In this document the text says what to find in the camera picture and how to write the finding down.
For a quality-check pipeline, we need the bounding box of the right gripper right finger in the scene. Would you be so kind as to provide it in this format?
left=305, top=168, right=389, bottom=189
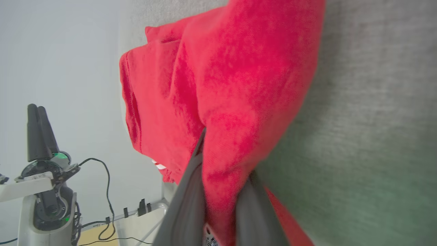
left=236, top=171, right=289, bottom=246

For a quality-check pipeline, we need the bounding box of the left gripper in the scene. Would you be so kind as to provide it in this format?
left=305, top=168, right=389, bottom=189
left=0, top=104, right=81, bottom=202

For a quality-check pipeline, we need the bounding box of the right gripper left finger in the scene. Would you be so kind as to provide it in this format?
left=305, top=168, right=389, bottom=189
left=153, top=128, right=207, bottom=246

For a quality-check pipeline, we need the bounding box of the red and white garment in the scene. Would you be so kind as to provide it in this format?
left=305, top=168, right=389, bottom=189
left=119, top=0, right=326, bottom=246

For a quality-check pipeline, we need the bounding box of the metal table frame rail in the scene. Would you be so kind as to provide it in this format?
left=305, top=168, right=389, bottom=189
left=80, top=198, right=170, bottom=246

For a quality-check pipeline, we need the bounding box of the thin black floor cable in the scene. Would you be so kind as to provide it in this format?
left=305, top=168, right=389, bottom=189
left=78, top=236, right=153, bottom=246

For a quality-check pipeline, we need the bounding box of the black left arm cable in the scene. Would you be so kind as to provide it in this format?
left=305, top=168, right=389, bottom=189
left=78, top=158, right=115, bottom=241

